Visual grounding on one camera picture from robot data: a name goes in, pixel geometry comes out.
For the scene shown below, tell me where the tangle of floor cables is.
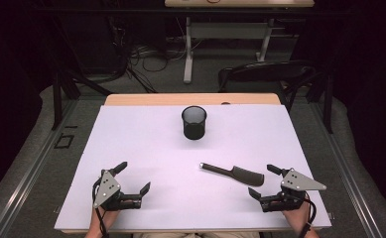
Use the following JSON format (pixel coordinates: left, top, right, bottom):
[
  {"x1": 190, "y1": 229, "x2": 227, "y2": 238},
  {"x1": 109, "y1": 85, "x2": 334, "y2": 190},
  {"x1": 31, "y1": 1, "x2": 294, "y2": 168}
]
[{"x1": 112, "y1": 18, "x2": 190, "y2": 94}]

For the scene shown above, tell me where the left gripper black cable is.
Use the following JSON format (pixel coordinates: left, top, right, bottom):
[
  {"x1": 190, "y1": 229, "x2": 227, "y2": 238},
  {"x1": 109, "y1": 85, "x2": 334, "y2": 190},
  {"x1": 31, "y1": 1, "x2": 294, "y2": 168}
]
[{"x1": 91, "y1": 178, "x2": 111, "y2": 238}]

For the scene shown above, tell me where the person's right hand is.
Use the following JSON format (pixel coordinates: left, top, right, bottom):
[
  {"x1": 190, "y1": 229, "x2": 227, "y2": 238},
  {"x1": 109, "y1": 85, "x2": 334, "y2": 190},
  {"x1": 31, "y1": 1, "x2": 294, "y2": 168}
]
[{"x1": 281, "y1": 200, "x2": 311, "y2": 233}]

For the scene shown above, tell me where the black chair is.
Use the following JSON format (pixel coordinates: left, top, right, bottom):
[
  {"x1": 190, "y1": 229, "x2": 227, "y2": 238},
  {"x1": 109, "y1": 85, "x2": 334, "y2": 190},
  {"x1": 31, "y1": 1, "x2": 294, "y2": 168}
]
[{"x1": 217, "y1": 59, "x2": 318, "y2": 112}]

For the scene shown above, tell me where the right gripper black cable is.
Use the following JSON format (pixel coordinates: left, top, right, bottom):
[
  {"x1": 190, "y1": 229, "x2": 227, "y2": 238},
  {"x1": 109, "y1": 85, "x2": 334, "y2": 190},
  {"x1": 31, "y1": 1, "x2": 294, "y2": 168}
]
[{"x1": 299, "y1": 191, "x2": 318, "y2": 238}]

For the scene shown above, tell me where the black mesh pen holder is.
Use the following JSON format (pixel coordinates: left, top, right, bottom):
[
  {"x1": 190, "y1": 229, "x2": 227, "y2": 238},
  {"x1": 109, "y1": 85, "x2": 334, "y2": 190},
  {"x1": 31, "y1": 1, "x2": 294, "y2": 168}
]
[{"x1": 181, "y1": 105, "x2": 208, "y2": 141}]

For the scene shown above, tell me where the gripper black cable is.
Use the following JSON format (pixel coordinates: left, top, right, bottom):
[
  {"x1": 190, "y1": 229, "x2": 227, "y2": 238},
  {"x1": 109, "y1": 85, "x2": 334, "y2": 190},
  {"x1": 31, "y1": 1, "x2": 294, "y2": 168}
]
[
  {"x1": 299, "y1": 191, "x2": 318, "y2": 238},
  {"x1": 91, "y1": 178, "x2": 111, "y2": 238}
]

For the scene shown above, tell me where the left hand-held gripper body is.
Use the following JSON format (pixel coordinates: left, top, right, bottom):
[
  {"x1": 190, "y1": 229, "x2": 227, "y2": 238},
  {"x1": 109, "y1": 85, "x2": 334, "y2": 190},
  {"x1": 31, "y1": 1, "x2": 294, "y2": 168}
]
[{"x1": 92, "y1": 169, "x2": 143, "y2": 212}]

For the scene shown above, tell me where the person's left hand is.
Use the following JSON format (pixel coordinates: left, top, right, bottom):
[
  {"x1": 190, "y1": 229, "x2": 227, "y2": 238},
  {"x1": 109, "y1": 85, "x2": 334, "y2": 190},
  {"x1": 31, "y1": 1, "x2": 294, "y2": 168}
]
[{"x1": 88, "y1": 208, "x2": 121, "y2": 233}]

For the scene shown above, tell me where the grey metal stand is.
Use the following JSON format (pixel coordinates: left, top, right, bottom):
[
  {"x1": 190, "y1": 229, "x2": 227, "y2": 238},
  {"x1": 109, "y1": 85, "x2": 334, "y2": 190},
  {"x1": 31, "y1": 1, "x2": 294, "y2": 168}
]
[{"x1": 164, "y1": 0, "x2": 316, "y2": 84}]

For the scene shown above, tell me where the dark brown comb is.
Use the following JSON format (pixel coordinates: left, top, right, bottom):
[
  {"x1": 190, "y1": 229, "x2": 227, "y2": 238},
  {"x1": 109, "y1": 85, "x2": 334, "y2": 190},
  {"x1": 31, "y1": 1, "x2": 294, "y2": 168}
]
[{"x1": 198, "y1": 162, "x2": 265, "y2": 187}]

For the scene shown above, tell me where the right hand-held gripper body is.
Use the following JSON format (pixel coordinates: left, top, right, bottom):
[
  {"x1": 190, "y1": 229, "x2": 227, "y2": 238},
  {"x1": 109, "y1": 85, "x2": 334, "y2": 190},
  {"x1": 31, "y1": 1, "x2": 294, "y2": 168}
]
[{"x1": 260, "y1": 167, "x2": 327, "y2": 213}]

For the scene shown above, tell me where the black metal stand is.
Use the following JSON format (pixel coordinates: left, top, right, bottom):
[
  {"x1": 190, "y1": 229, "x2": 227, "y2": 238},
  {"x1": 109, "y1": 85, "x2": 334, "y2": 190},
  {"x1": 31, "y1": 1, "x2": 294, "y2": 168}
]
[
  {"x1": 308, "y1": 73, "x2": 334, "y2": 135},
  {"x1": 51, "y1": 69, "x2": 114, "y2": 131}
]

